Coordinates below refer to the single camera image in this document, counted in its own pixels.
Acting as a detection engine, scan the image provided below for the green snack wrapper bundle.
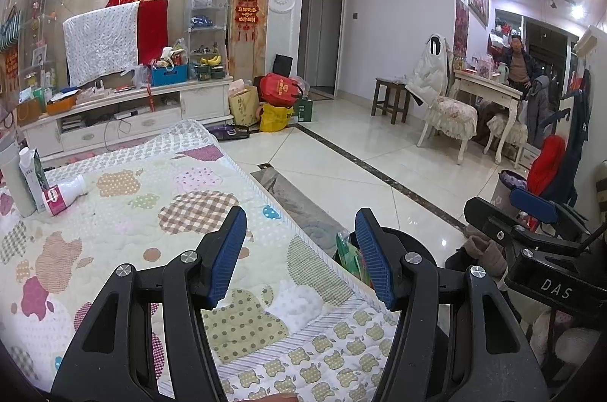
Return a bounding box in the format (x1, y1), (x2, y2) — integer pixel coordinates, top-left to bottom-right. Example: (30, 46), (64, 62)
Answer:
(334, 229), (373, 287)

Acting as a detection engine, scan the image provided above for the black round trash bin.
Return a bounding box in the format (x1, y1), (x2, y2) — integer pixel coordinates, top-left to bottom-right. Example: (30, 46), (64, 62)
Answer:
(331, 226), (440, 289)

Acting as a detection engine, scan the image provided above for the red jacket on chair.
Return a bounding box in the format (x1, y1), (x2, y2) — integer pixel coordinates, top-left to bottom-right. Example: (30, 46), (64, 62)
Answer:
(527, 135), (566, 195)

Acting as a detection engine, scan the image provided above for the grey patterned waste bin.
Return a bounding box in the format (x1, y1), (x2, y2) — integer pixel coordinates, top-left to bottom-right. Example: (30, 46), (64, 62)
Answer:
(490, 170), (527, 218)

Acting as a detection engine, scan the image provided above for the grey floor rug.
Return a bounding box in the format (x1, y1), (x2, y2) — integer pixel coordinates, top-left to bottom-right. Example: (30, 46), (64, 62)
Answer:
(251, 167), (346, 256)

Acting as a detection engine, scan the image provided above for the patchwork apple pattern quilt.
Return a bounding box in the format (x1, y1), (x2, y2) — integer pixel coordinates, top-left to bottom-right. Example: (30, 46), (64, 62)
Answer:
(1, 121), (397, 401)

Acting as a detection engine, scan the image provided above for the yellow shopping bag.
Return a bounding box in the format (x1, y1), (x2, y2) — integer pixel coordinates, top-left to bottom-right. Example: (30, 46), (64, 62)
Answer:
(258, 103), (293, 132)

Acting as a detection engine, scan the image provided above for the white dining table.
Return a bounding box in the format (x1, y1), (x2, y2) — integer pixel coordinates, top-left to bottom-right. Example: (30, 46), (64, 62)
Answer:
(448, 70), (522, 164)

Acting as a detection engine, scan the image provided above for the white cushioned chair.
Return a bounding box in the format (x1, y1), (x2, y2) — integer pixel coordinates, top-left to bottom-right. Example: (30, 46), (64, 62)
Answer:
(405, 34), (477, 164)

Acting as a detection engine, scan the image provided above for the tan paper gift bag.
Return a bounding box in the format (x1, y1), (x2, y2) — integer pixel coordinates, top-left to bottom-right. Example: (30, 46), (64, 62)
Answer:
(228, 85), (259, 128)

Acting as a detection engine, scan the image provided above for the white TV cabinet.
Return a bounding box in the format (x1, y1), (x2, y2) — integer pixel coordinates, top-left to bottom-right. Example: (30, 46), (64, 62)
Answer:
(22, 77), (233, 164)

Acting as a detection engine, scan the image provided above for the seated person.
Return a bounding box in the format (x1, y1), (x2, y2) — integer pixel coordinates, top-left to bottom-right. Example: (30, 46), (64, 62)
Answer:
(500, 34), (541, 99)

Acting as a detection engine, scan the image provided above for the green cardboard box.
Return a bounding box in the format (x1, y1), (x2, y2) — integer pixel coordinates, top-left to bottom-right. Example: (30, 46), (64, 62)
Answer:
(293, 98), (314, 122)

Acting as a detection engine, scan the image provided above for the dark wooden stool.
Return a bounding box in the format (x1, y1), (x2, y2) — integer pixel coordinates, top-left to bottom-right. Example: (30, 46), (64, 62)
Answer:
(370, 77), (412, 125)

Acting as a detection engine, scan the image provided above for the red gift bag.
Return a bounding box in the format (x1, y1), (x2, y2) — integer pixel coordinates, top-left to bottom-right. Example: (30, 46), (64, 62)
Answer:
(258, 73), (305, 108)

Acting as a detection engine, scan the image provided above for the blue storage basket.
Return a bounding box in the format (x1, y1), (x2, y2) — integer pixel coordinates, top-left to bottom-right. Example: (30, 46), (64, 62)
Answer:
(151, 65), (188, 87)

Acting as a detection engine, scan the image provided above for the white pink lotion bottle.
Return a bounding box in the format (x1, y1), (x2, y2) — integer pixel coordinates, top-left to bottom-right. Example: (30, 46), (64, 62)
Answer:
(43, 175), (88, 216)

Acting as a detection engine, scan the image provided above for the orange tray on cabinet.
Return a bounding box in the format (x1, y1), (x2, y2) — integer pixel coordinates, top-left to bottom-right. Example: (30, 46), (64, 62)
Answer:
(46, 95), (77, 116)

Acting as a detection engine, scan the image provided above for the white milk carton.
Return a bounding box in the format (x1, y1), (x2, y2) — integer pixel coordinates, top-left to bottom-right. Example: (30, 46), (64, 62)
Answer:
(20, 147), (49, 212)

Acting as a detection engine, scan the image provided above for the red cloth behind TV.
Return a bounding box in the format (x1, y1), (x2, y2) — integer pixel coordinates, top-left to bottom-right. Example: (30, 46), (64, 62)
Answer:
(137, 0), (169, 65)

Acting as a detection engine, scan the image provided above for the clear plastic shelf tower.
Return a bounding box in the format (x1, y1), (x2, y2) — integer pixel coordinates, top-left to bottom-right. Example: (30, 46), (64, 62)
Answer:
(184, 0), (230, 81)

